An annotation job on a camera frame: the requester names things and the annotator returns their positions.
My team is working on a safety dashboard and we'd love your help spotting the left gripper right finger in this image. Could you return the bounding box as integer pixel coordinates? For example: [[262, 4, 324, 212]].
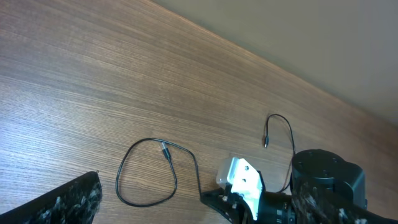
[[292, 180, 397, 224]]

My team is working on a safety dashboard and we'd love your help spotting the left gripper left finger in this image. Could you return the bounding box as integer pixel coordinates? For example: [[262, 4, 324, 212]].
[[1, 171, 103, 223]]

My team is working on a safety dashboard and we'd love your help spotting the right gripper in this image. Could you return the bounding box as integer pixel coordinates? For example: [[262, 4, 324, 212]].
[[200, 188, 295, 224]]

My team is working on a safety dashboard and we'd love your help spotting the black cable bundle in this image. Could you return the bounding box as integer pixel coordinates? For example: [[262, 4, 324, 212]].
[[114, 113, 296, 208]]

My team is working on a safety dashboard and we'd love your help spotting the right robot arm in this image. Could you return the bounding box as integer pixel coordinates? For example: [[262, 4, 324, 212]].
[[201, 149, 372, 223]]

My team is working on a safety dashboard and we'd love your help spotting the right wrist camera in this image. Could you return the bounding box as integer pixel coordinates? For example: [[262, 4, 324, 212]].
[[216, 157, 264, 221]]

